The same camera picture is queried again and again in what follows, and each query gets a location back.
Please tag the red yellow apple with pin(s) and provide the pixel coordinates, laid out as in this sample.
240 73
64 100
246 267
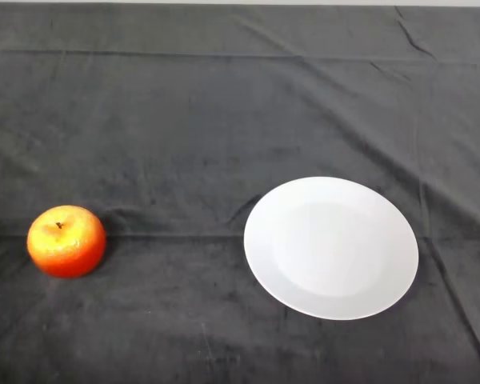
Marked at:
66 244

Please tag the white round plate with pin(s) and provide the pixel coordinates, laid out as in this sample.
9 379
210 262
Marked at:
331 248

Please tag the black cloth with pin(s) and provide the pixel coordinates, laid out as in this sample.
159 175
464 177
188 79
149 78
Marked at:
208 132

